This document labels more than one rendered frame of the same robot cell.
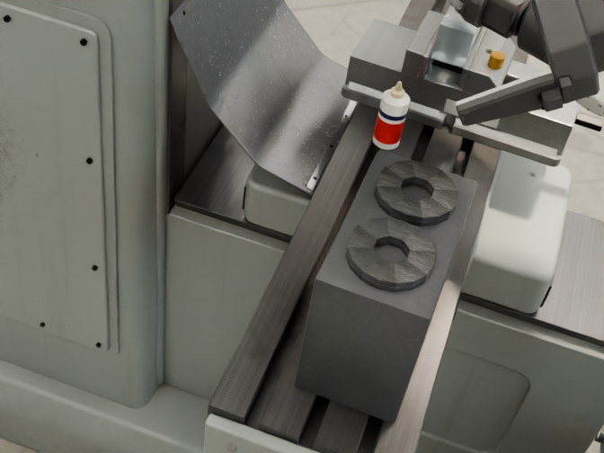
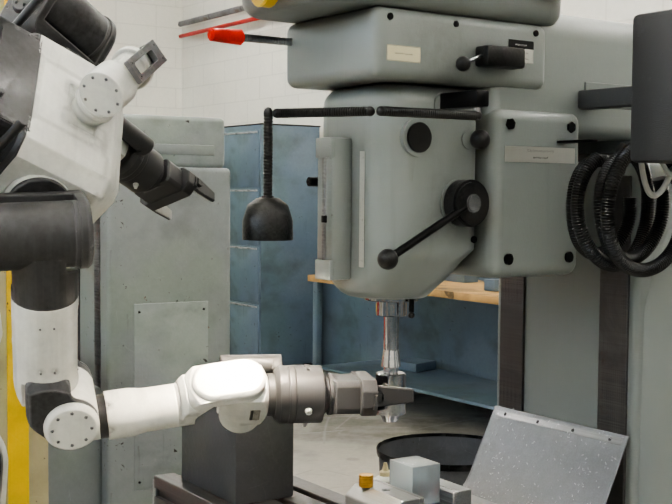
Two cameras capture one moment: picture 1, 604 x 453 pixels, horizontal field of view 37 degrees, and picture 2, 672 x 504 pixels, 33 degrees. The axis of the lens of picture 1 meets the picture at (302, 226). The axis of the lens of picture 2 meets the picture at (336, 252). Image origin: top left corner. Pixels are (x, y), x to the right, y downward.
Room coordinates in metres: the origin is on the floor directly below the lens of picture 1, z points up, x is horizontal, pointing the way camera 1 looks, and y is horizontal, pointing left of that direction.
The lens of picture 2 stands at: (2.25, -1.51, 1.47)
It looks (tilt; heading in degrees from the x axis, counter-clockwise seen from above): 3 degrees down; 133
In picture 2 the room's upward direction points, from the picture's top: straight up
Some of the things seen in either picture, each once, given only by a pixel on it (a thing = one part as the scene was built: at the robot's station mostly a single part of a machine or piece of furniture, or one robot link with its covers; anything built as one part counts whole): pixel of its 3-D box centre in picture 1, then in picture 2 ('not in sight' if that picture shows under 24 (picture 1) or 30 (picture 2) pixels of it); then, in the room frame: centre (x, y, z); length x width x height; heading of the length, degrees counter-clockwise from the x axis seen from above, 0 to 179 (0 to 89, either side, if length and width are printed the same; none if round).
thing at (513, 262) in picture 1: (412, 187); not in sight; (1.11, -0.17, 0.78); 0.50 x 0.35 x 0.12; 78
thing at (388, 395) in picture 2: not in sight; (394, 396); (1.14, -0.19, 1.16); 0.06 x 0.02 x 0.03; 53
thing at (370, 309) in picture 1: (387, 280); (235, 434); (0.68, -0.10, 1.02); 0.22 x 0.12 x 0.20; 166
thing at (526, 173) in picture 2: not in sight; (488, 193); (1.15, 0.02, 1.47); 0.24 x 0.19 x 0.26; 168
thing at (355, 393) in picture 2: (525, 13); (332, 395); (1.06, -0.24, 1.16); 0.13 x 0.12 x 0.10; 143
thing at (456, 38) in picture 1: (457, 37); (414, 480); (1.17, -0.18, 1.03); 0.06 x 0.05 x 0.06; 165
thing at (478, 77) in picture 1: (488, 63); (383, 503); (1.16, -0.24, 1.01); 0.12 x 0.06 x 0.04; 165
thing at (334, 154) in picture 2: not in sight; (333, 208); (1.09, -0.28, 1.45); 0.04 x 0.04 x 0.21; 78
